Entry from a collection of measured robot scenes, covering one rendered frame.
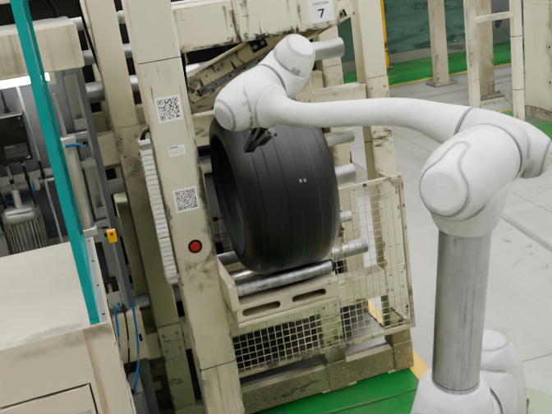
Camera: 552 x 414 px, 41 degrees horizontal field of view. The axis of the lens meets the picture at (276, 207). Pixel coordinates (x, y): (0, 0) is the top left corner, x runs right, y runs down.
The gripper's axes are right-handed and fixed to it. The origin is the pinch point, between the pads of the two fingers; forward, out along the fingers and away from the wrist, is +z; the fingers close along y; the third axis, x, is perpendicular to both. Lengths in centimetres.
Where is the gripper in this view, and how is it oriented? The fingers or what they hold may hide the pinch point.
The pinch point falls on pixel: (251, 143)
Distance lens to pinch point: 203.3
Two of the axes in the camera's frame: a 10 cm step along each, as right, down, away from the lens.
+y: 3.1, 8.7, -3.9
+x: 9.0, -1.4, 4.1
